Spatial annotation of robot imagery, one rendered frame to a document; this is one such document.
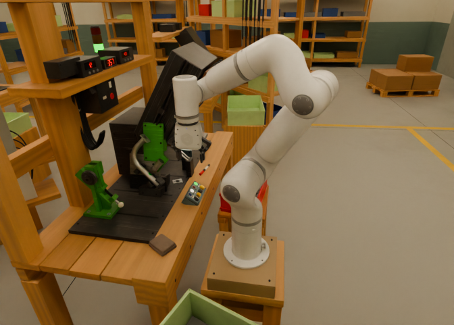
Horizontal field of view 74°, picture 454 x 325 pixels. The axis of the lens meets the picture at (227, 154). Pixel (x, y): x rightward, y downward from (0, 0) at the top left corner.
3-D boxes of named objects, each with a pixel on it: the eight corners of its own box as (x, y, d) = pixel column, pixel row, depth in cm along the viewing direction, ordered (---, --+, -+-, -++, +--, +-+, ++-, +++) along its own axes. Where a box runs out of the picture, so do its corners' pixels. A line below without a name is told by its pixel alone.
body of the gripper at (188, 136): (170, 121, 106) (173, 149, 112) (198, 123, 105) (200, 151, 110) (178, 114, 113) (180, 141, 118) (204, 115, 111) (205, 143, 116)
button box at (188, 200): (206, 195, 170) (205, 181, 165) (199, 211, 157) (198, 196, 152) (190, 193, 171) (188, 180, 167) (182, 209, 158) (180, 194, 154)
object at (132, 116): (165, 155, 208) (159, 107, 192) (146, 177, 181) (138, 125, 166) (140, 153, 211) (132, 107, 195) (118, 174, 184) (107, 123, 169)
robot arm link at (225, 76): (256, 46, 97) (192, 82, 115) (232, 53, 84) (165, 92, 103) (267, 72, 98) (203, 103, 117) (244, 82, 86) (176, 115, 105)
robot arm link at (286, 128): (220, 182, 108) (240, 162, 120) (245, 204, 106) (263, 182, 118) (303, 67, 76) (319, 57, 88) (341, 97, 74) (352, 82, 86)
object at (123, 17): (200, 66, 969) (196, -12, 868) (106, 65, 1005) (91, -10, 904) (203, 63, 1018) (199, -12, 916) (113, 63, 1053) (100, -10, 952)
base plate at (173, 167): (211, 142, 229) (211, 140, 228) (152, 244, 133) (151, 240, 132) (159, 139, 237) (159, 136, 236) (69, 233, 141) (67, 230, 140)
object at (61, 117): (163, 130, 255) (148, 2, 211) (28, 263, 124) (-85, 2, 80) (153, 129, 256) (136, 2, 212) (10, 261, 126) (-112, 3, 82)
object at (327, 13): (361, 67, 914) (376, -16, 813) (257, 67, 949) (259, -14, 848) (356, 64, 962) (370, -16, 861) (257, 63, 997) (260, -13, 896)
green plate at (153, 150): (168, 159, 170) (168, 122, 166) (163, 162, 162) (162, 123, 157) (150, 157, 172) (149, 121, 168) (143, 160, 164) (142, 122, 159)
